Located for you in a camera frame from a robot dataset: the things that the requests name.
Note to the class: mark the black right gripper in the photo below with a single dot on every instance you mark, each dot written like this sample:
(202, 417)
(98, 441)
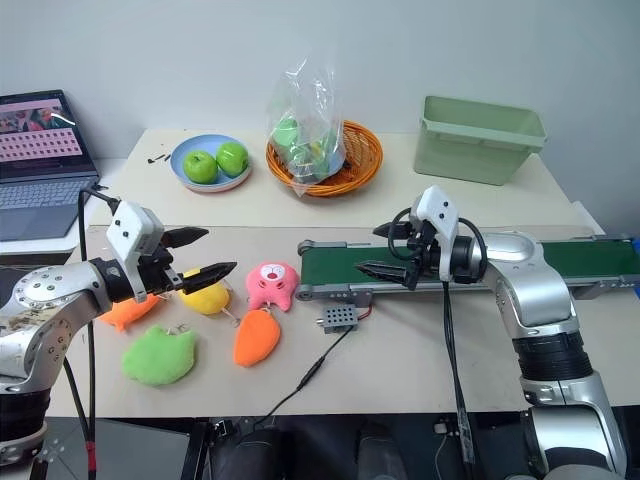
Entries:
(426, 252)

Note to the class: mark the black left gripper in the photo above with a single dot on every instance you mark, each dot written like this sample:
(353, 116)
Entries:
(157, 277)

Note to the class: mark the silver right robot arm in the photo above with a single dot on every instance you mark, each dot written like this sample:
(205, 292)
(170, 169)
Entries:
(535, 295)

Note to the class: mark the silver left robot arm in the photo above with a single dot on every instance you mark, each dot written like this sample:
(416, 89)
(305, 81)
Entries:
(45, 300)

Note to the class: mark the green conveyor belt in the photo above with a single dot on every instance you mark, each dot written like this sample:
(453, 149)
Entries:
(335, 265)

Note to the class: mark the grey control box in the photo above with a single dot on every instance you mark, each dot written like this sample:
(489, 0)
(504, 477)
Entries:
(337, 319)

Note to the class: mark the yellow plush toy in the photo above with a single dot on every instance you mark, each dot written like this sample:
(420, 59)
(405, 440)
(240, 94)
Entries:
(205, 300)

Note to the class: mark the pink plush toy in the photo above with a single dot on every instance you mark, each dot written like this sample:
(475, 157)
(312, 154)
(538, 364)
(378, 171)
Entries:
(272, 285)

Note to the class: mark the light blue plate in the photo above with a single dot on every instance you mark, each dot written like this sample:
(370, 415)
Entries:
(180, 175)

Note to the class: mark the green apple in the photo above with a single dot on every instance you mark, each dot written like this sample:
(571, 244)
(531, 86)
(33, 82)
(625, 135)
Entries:
(200, 167)
(232, 159)

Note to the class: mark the orange woven basket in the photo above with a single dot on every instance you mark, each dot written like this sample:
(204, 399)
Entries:
(367, 155)

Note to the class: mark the orange carrot plush toy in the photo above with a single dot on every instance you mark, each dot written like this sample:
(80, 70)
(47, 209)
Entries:
(255, 340)

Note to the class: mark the green plush toy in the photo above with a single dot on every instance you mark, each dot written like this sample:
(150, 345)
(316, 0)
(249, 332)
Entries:
(157, 357)

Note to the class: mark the pale green plastic bin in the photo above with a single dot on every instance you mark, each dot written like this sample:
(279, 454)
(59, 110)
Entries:
(470, 150)

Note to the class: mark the clear plastic bag with toys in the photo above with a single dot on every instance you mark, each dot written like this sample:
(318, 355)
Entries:
(305, 125)

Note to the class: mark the grey open laptop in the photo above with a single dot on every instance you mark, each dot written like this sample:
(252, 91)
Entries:
(40, 200)

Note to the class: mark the blue plastic object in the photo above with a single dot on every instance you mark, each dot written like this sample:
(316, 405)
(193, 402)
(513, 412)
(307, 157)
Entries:
(637, 244)

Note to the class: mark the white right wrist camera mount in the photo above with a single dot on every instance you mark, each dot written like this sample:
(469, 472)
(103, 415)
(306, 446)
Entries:
(440, 210)

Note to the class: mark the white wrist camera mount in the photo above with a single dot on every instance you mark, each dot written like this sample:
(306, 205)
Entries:
(440, 210)
(131, 227)

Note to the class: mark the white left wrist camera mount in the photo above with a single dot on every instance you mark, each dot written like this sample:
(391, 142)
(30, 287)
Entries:
(131, 227)

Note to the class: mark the black table frame leg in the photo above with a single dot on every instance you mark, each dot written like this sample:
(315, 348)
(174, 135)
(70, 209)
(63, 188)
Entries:
(197, 450)

